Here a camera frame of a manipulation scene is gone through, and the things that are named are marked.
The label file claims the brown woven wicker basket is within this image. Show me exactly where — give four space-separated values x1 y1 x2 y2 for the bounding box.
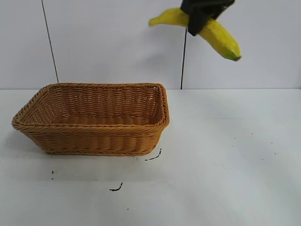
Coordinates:
11 82 170 156

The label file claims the yellow banana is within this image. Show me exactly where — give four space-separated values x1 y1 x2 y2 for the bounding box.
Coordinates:
149 7 242 62

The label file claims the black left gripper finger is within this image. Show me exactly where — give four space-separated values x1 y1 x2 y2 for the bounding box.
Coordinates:
180 0 221 37

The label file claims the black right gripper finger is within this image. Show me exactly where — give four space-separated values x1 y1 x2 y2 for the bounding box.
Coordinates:
211 0 236 19

